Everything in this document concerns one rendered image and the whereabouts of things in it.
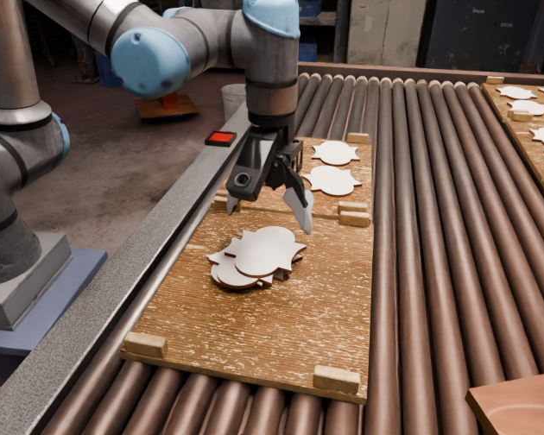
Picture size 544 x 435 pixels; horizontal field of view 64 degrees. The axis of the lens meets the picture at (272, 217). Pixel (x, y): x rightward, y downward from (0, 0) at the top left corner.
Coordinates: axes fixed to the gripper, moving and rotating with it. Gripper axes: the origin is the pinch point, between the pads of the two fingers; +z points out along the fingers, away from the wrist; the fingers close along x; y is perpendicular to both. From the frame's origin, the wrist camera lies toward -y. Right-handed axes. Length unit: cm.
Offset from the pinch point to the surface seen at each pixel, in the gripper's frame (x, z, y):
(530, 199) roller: -46, 10, 48
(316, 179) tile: 1.4, 7.0, 32.3
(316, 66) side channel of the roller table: 34, 7, 132
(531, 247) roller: -45, 10, 28
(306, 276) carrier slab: -7.7, 7.8, -0.7
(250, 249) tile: 2.5, 4.5, -1.3
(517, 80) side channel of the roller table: -46, 8, 147
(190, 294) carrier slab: 8.3, 7.8, -12.5
